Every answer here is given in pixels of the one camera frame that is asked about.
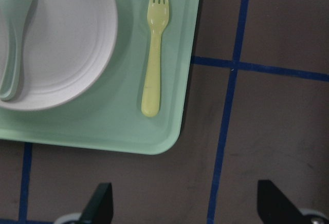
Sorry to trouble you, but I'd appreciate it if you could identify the yellow plastic fork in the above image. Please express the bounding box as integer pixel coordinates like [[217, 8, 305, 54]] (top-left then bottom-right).
[[141, 0, 170, 117]]

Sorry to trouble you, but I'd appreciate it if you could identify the mint green tray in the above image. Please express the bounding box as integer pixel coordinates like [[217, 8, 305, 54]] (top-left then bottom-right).
[[1, 0, 199, 155]]

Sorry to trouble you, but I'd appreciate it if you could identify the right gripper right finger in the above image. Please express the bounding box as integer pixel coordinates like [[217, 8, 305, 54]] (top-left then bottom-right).
[[257, 180, 328, 223]]

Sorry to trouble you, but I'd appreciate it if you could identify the pale green plastic spoon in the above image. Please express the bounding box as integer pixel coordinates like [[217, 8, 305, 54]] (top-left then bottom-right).
[[1, 0, 33, 101]]

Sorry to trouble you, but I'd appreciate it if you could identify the white round plate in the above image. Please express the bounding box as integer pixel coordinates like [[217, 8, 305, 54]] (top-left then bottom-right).
[[1, 0, 118, 111]]

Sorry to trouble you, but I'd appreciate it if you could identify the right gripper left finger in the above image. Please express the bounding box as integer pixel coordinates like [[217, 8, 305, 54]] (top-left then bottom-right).
[[55, 182, 114, 224]]

